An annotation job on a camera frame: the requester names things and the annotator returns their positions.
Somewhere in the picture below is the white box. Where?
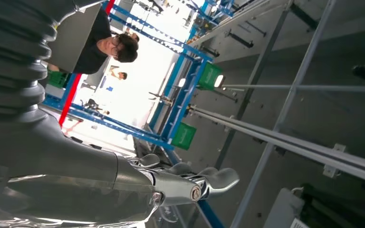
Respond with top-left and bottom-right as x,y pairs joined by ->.
262,188 -> 306,228

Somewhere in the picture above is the ceiling spot lamp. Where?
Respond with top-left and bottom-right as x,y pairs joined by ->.
213,74 -> 225,89

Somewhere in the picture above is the blue metal frame structure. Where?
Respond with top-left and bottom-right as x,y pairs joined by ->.
42,0 -> 235,228

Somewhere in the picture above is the grey flat panel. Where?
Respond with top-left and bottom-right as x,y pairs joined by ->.
45,4 -> 102,74

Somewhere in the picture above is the steel table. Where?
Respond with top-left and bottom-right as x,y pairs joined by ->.
187,0 -> 365,228

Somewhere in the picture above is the black ceiling track light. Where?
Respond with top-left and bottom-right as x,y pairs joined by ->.
226,29 -> 255,49
245,20 -> 268,38
200,46 -> 220,58

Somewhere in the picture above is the person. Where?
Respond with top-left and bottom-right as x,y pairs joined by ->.
47,8 -> 140,75
109,65 -> 128,81

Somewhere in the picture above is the red post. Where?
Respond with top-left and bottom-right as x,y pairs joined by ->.
58,0 -> 116,127

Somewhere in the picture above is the green plastic box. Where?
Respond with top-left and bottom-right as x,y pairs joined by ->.
171,122 -> 198,151
48,70 -> 68,89
197,62 -> 224,92

